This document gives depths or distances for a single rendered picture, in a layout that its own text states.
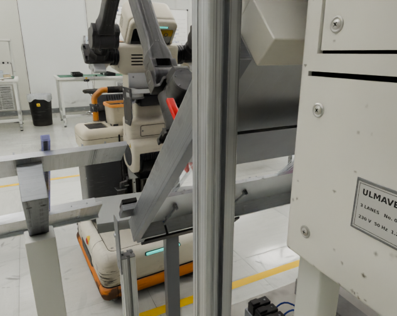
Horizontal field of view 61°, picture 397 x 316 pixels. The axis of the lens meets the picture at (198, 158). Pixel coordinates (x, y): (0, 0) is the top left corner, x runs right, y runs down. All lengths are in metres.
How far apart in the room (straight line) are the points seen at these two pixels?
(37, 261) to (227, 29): 0.63
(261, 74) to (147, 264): 1.38
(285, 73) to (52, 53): 7.06
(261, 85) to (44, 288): 0.63
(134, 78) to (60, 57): 6.02
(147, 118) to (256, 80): 1.11
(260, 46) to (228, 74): 0.05
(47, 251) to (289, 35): 0.65
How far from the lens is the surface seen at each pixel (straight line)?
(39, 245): 0.81
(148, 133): 1.58
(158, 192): 0.69
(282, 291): 0.92
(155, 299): 1.85
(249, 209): 1.13
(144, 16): 0.94
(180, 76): 0.76
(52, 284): 0.86
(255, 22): 0.39
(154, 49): 0.88
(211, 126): 0.37
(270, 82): 0.53
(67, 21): 7.53
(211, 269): 0.44
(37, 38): 7.47
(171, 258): 1.53
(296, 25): 0.40
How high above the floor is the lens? 1.18
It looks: 17 degrees down
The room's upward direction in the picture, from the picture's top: straight up
